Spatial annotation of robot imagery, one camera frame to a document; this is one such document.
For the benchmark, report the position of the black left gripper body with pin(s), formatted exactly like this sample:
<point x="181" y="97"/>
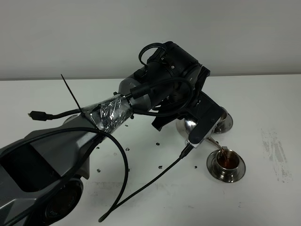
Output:
<point x="200" y="104"/>

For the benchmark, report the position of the stainless steel teapot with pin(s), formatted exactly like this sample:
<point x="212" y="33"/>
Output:
<point x="186" y="126"/>

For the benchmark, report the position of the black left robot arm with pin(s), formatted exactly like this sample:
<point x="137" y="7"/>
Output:
<point x="40" y="175"/>

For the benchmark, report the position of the far stainless steel teacup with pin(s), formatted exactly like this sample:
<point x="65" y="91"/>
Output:
<point x="223" y="118"/>

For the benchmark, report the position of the stainless steel teacup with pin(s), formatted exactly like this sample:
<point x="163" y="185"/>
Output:
<point x="223" y="118"/>
<point x="227" y="159"/>

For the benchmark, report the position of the far stainless steel saucer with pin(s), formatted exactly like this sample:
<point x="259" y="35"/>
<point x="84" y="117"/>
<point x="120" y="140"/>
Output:
<point x="223" y="128"/>

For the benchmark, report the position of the stainless steel saucer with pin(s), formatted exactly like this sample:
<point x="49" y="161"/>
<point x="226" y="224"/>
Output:
<point x="225" y="175"/>
<point x="223" y="128"/>

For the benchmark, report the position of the near stainless steel saucer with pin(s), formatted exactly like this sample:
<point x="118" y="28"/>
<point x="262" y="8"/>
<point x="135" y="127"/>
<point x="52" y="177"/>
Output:
<point x="225" y="175"/>

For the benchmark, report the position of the near stainless steel teacup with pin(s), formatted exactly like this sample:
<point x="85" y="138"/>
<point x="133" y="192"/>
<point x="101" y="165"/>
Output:
<point x="227" y="159"/>

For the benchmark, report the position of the steel teapot saucer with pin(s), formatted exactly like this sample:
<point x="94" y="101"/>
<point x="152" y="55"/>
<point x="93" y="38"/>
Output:
<point x="71" y="118"/>

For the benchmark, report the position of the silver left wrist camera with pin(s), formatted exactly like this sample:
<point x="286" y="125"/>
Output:
<point x="205" y="123"/>

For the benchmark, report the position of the black cable tie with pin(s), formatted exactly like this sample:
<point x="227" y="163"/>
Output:
<point x="75" y="99"/>

